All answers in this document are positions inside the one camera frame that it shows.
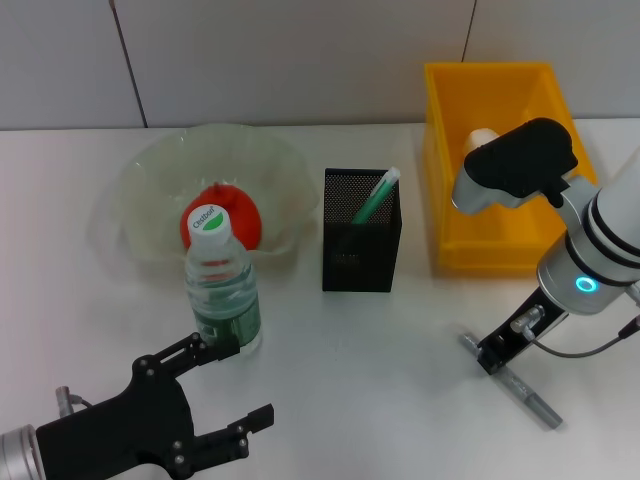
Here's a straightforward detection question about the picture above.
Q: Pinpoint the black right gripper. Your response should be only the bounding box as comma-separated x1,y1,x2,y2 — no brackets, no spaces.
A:
477,288,571,375

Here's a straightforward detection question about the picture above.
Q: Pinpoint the black mesh pen holder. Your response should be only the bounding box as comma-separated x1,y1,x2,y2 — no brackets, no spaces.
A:
322,167,403,293

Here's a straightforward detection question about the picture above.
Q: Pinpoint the yellow plastic bin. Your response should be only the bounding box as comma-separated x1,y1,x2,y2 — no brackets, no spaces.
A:
423,60,599,274

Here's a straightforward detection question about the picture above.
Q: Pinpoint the red-orange fruit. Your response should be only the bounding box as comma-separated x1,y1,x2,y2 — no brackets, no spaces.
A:
180,182,263,251

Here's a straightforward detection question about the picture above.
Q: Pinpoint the green utility knife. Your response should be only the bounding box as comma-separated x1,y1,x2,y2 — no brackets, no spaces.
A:
349,167,401,225

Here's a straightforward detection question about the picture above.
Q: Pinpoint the arm cable with connector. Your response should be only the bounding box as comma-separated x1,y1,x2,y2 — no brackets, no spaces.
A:
510,284,640,359
54,385,94,416

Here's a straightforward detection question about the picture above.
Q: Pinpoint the clear plastic water bottle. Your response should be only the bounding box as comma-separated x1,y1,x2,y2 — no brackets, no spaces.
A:
184,205,264,354

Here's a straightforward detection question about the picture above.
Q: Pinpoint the right arm cable with connector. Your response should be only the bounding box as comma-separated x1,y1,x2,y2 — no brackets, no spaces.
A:
510,284,640,359

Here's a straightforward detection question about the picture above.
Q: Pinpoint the white paper ball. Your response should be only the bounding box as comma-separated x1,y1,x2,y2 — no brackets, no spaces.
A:
467,128,501,156

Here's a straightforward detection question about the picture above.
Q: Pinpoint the green glass fruit plate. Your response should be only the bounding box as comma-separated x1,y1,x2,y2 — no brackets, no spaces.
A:
113,124,321,275

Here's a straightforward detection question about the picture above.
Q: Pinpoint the grey marker pen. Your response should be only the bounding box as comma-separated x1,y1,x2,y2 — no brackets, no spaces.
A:
460,333,564,430

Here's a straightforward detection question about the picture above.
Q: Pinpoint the left arm cable with connector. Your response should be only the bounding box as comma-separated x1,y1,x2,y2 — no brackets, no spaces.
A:
54,385,94,416

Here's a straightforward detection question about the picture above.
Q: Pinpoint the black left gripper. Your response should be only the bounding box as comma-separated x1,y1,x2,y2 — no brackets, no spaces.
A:
34,332,275,480

